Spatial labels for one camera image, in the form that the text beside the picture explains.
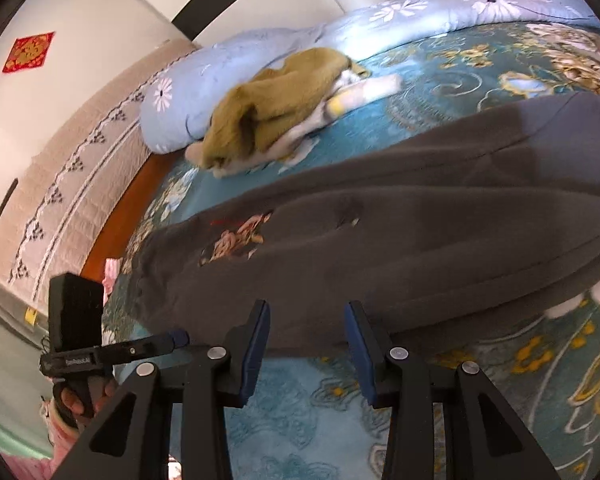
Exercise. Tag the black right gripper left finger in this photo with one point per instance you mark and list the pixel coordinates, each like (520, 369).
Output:
(129, 438)

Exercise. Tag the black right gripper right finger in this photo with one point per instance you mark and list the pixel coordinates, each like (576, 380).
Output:
(483, 436)

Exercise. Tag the person's left hand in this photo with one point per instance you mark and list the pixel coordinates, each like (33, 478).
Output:
(101, 390)

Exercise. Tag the folded pink blanket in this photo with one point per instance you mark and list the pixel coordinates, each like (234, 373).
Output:
(112, 269)

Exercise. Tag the beige quilted headboard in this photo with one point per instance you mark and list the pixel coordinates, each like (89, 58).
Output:
(66, 195)

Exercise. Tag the teal floral bed blanket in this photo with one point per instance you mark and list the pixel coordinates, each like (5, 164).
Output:
(309, 418)

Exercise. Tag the mustard yellow knit garment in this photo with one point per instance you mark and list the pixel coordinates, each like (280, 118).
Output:
(253, 116)

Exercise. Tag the light blue floral quilt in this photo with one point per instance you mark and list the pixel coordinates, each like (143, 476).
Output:
(177, 106)

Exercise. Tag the beige fleece garment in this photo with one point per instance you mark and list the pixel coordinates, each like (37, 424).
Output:
(349, 95)

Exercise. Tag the red paper wall decoration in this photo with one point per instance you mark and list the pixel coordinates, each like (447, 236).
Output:
(28, 52)

